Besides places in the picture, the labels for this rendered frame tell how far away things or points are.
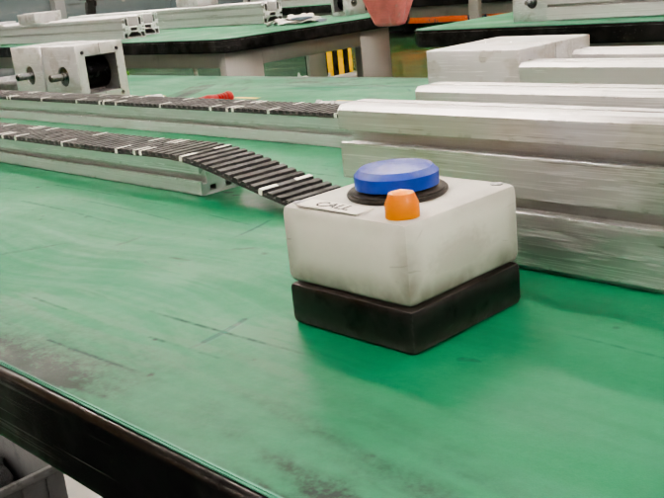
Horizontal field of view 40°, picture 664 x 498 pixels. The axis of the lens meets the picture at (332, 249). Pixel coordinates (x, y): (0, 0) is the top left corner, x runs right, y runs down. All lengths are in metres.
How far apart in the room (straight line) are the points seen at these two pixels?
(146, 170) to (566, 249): 0.45
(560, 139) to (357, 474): 0.22
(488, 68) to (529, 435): 0.44
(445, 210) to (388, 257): 0.03
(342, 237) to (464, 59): 0.36
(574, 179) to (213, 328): 0.19
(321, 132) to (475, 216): 0.52
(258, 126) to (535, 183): 0.55
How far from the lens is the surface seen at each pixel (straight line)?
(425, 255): 0.40
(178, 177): 0.79
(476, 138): 0.50
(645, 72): 0.66
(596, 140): 0.46
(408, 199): 0.39
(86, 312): 0.52
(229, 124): 1.04
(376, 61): 3.61
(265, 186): 0.69
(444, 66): 0.76
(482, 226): 0.42
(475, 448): 0.33
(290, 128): 0.96
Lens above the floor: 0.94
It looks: 16 degrees down
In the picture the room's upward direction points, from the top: 6 degrees counter-clockwise
